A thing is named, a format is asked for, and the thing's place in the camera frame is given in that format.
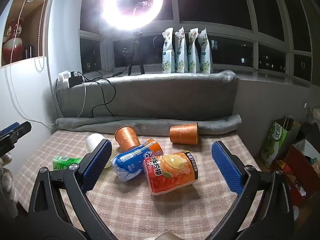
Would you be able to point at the orange fruit drink bottle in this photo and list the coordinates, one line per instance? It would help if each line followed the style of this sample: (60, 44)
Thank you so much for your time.
(171, 176)

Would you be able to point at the white cup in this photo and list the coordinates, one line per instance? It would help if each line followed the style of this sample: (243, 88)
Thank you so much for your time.
(93, 142)

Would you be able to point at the red cardboard box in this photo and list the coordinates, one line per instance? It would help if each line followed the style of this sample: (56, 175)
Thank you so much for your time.
(297, 170)

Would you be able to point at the green paper bag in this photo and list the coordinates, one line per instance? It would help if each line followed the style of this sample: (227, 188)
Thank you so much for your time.
(277, 140)

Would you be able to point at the white window frame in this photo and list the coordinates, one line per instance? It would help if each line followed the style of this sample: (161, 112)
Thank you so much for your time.
(232, 35)

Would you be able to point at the black tripod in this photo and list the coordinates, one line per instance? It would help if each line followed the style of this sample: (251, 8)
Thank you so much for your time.
(136, 52)

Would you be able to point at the wooden shelf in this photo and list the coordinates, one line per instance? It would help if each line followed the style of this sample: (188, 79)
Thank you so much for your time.
(32, 17)

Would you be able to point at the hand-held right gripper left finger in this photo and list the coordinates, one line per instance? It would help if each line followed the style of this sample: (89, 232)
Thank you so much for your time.
(97, 166)

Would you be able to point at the grey blanket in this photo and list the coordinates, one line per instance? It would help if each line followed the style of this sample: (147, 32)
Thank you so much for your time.
(162, 97)

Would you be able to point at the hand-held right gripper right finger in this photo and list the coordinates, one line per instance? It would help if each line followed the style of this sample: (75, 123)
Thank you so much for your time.
(226, 167)

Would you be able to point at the white power strip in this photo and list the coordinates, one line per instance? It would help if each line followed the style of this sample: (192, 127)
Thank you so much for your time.
(63, 80)

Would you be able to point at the black charger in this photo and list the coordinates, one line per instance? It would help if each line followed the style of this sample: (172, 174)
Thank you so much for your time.
(75, 80)

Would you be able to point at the green drink bottle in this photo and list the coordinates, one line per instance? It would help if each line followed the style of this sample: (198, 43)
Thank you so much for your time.
(65, 162)

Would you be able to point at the person's left hand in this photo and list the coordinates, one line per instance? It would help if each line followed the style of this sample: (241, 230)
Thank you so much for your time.
(5, 180)

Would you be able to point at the orange patterned cup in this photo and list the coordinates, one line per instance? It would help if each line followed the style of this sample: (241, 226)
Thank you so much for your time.
(184, 133)
(126, 138)

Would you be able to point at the blue label drink bottle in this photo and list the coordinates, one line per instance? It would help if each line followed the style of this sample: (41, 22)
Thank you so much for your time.
(130, 163)

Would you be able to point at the white green refill pouch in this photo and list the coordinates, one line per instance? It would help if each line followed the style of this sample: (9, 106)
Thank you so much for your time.
(193, 55)
(168, 55)
(205, 57)
(181, 55)

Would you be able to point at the dark bottle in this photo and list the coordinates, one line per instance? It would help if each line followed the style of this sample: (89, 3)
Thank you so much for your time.
(28, 51)

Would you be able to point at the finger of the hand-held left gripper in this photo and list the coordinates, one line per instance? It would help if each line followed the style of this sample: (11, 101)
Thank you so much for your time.
(10, 128)
(22, 129)

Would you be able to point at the plaid cloth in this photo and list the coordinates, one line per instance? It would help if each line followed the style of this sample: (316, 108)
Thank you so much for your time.
(130, 205)

